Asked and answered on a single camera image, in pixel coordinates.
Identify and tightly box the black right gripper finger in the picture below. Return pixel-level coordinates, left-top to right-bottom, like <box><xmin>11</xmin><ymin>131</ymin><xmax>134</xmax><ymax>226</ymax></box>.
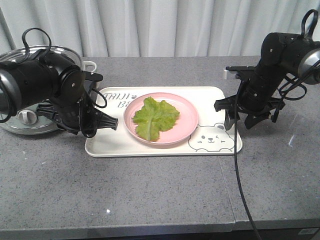
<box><xmin>213</xmin><ymin>95</ymin><xmax>238</xmax><ymax>112</ymax></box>

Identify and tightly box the black hanging cable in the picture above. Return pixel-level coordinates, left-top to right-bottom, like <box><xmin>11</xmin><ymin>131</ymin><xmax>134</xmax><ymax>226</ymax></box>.
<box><xmin>233</xmin><ymin>82</ymin><xmax>263</xmax><ymax>240</ymax></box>

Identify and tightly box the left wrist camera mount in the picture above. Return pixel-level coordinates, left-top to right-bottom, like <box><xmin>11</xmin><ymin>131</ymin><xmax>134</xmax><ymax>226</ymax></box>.
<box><xmin>83</xmin><ymin>71</ymin><xmax>103</xmax><ymax>82</ymax></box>

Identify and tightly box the pink round plate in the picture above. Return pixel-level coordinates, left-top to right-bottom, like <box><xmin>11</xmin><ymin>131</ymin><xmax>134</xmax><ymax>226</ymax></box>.
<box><xmin>123</xmin><ymin>92</ymin><xmax>199</xmax><ymax>149</ymax></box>

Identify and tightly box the green electric cooking pot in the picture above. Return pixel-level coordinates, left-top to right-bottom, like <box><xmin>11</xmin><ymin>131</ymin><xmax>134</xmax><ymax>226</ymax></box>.
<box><xmin>0</xmin><ymin>45</ymin><xmax>97</xmax><ymax>135</ymax></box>

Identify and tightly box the green lettuce leaf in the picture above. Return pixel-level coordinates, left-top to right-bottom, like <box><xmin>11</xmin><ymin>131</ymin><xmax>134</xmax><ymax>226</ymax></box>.
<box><xmin>132</xmin><ymin>96</ymin><xmax>180</xmax><ymax>142</ymax></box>

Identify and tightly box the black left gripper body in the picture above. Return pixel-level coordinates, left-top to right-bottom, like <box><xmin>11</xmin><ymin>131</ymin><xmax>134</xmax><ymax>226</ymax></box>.
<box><xmin>36</xmin><ymin>94</ymin><xmax>98</xmax><ymax>138</ymax></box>

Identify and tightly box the cream bear serving tray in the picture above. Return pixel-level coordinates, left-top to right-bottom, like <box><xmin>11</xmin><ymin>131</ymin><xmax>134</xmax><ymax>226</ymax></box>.
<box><xmin>85</xmin><ymin>86</ymin><xmax>243</xmax><ymax>158</ymax></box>

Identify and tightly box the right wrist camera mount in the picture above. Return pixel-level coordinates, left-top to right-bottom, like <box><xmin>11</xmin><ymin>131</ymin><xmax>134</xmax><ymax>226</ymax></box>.
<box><xmin>223</xmin><ymin>66</ymin><xmax>256</xmax><ymax>81</ymax></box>

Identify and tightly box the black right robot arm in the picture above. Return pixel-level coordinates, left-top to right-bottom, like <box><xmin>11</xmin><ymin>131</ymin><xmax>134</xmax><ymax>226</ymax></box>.
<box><xmin>214</xmin><ymin>32</ymin><xmax>320</xmax><ymax>130</ymax></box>

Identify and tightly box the black drawer disinfection cabinet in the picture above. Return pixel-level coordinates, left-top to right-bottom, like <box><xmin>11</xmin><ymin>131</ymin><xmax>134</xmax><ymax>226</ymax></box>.
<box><xmin>230</xmin><ymin>227</ymin><xmax>320</xmax><ymax>240</ymax></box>

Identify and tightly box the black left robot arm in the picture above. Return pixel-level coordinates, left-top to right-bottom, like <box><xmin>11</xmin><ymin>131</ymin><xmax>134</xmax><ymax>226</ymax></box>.
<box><xmin>0</xmin><ymin>51</ymin><xmax>118</xmax><ymax>138</ymax></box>

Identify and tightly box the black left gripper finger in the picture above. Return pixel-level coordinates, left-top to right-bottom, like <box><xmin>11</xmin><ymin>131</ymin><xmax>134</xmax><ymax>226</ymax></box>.
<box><xmin>95</xmin><ymin>111</ymin><xmax>118</xmax><ymax>130</ymax></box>

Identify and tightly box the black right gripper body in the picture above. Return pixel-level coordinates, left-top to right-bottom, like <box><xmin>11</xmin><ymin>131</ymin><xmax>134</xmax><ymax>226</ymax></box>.
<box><xmin>234</xmin><ymin>94</ymin><xmax>285</xmax><ymax>129</ymax></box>

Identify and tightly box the grey pleated curtain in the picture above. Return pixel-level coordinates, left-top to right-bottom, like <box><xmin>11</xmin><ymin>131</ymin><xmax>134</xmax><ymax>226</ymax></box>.
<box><xmin>0</xmin><ymin>0</ymin><xmax>320</xmax><ymax>57</ymax></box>

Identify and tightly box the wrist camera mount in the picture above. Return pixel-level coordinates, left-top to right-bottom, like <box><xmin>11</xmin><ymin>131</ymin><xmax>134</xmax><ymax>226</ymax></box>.
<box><xmin>223</xmin><ymin>66</ymin><xmax>256</xmax><ymax>81</ymax></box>
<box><xmin>83</xmin><ymin>71</ymin><xmax>103</xmax><ymax>82</ymax></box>

